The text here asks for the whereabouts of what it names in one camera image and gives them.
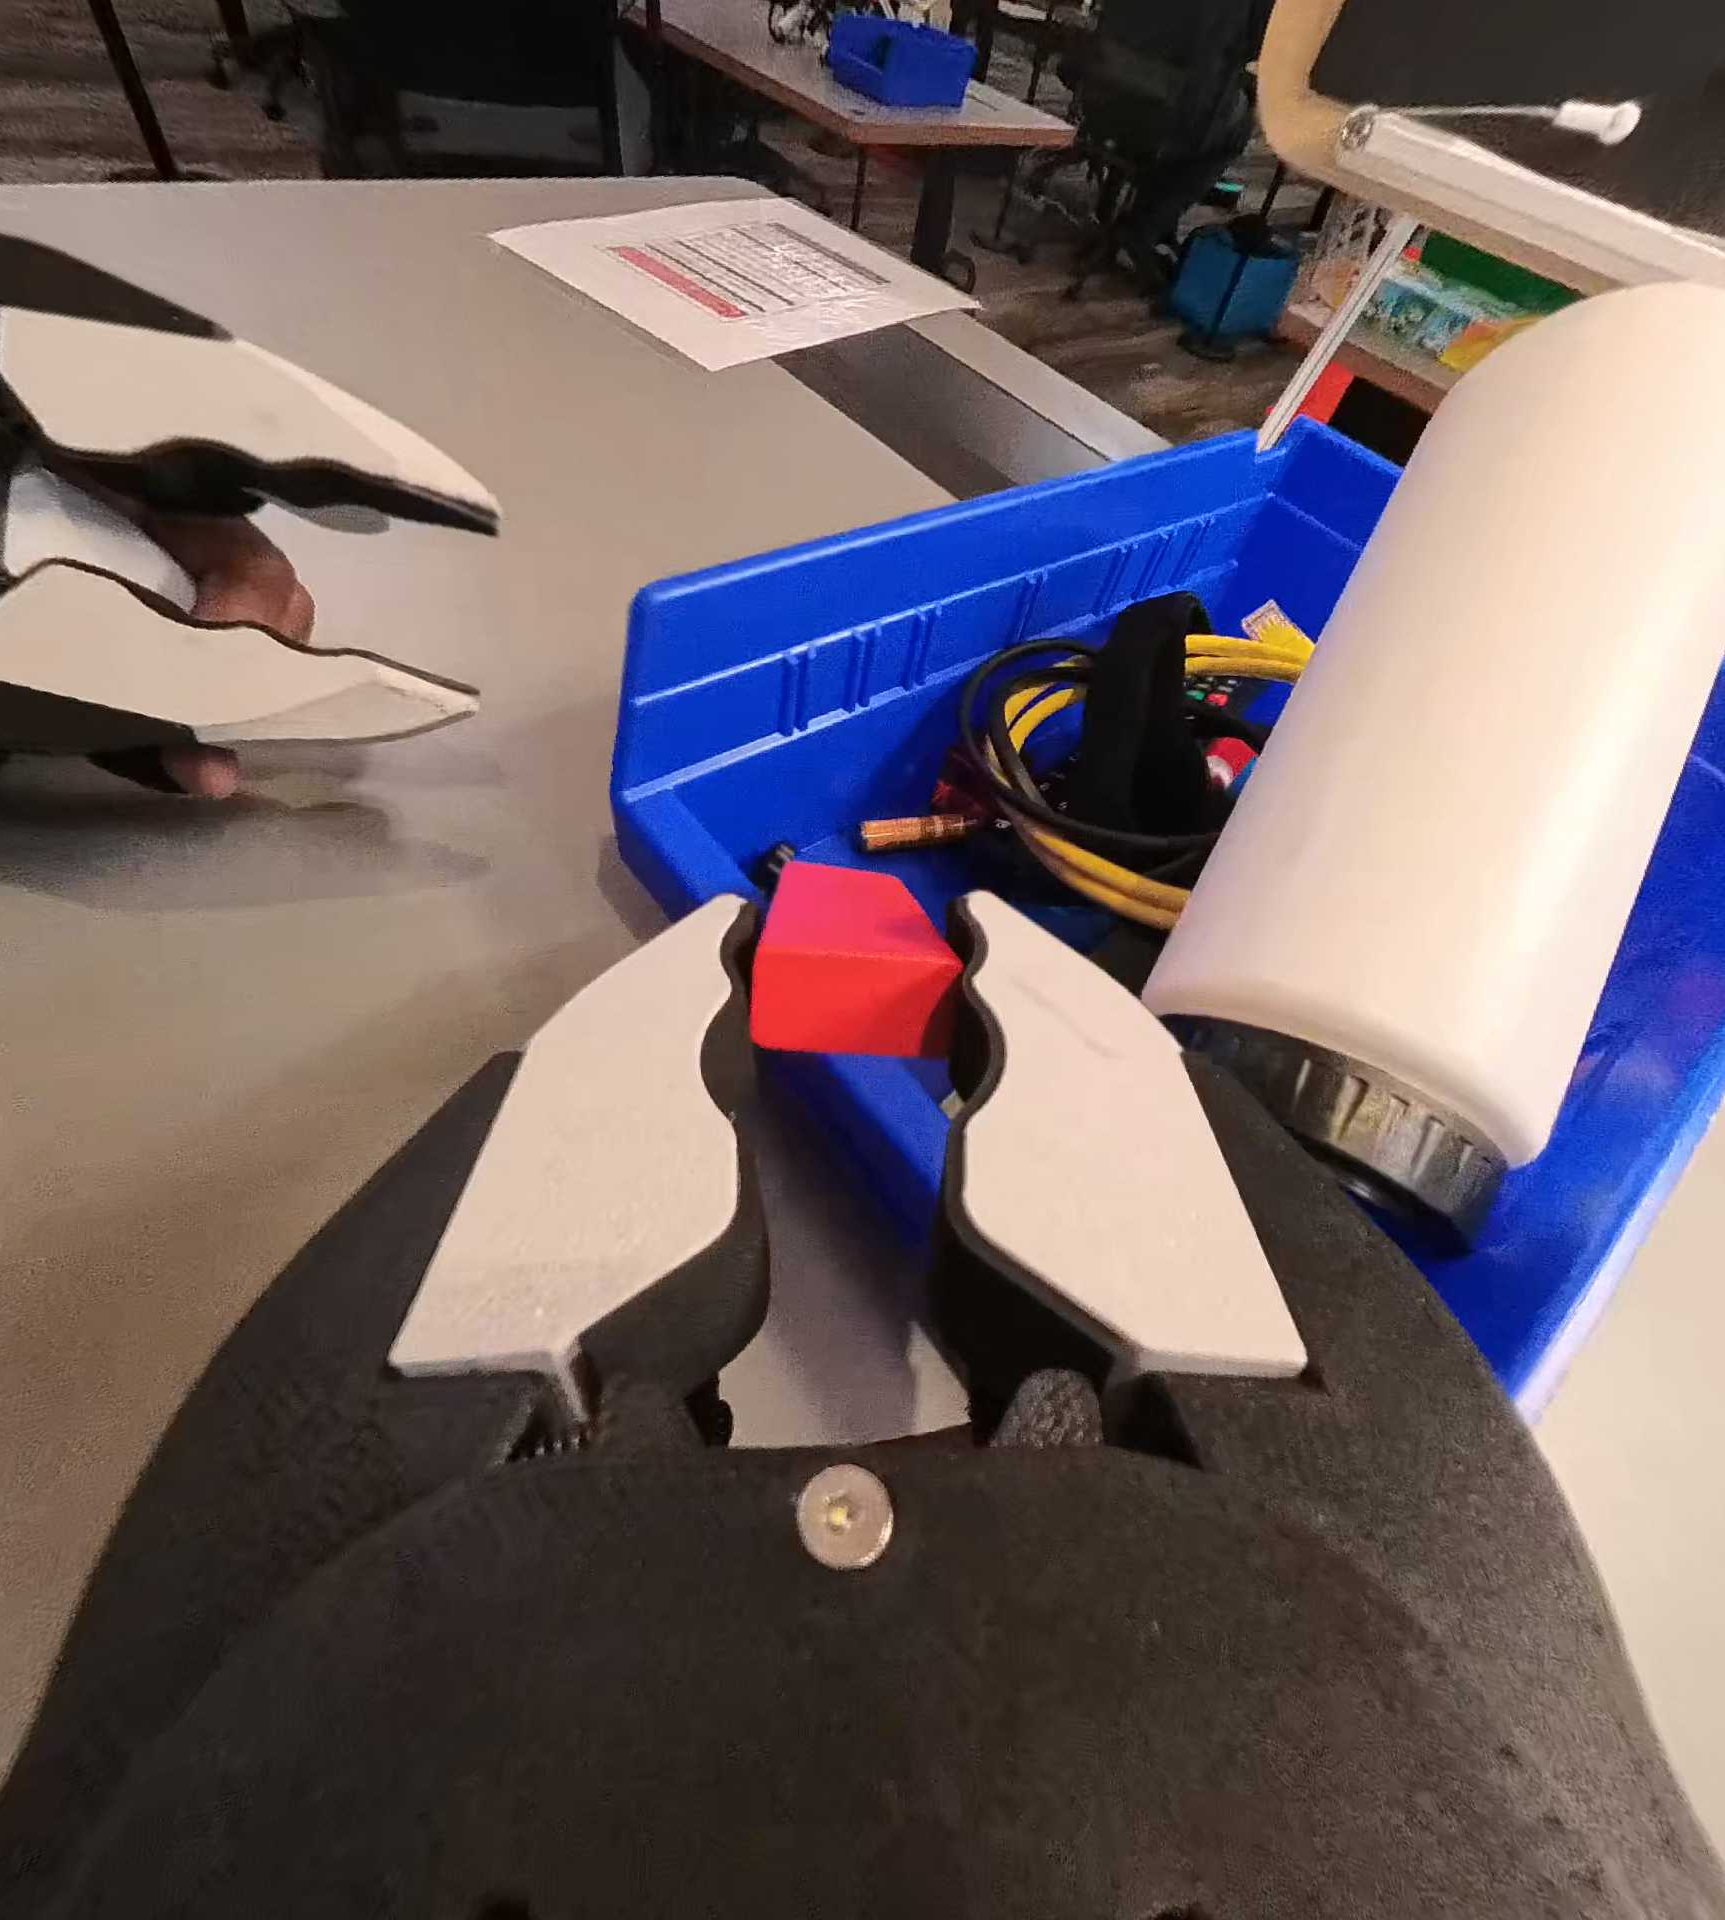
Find blue storage bin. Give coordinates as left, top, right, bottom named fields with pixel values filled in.
left=612, top=418, right=1725, bottom=1421

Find black panel with wooden edge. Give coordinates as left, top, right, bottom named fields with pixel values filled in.
left=1255, top=0, right=1725, bottom=210

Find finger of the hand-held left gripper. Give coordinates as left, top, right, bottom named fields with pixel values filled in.
left=0, top=303, right=501, bottom=540
left=0, top=560, right=483, bottom=748

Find laminated paper sheet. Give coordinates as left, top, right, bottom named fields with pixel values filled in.
left=491, top=198, right=981, bottom=373

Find blue box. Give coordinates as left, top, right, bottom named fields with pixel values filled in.
left=1167, top=217, right=1305, bottom=358

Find person's left hand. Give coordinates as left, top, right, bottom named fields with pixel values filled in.
left=89, top=506, right=318, bottom=801

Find black strap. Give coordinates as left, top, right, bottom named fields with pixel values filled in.
left=1061, top=594, right=1227, bottom=842

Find black office chair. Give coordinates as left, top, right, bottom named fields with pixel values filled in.
left=298, top=0, right=624, bottom=177
left=1061, top=0, right=1262, bottom=296

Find white bottle with black lid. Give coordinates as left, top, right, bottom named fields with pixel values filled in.
left=1138, top=276, right=1725, bottom=1255

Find small blue bin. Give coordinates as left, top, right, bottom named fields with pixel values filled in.
left=825, top=11, right=981, bottom=112

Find yellow cable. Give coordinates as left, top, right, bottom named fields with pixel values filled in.
left=959, top=599, right=1321, bottom=934

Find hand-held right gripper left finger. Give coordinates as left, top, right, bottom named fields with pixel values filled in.
left=386, top=894, right=776, bottom=1425

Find red block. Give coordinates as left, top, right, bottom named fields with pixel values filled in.
left=750, top=860, right=965, bottom=1059

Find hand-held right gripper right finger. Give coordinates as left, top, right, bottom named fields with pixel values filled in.
left=933, top=890, right=1308, bottom=1429

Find grey office table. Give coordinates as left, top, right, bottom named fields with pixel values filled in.
left=629, top=0, right=1076, bottom=289

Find stack of colourful boxes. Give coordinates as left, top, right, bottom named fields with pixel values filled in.
left=1349, top=227, right=1584, bottom=376

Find white metal rail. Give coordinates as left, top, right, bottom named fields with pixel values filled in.
left=1333, top=104, right=1725, bottom=335

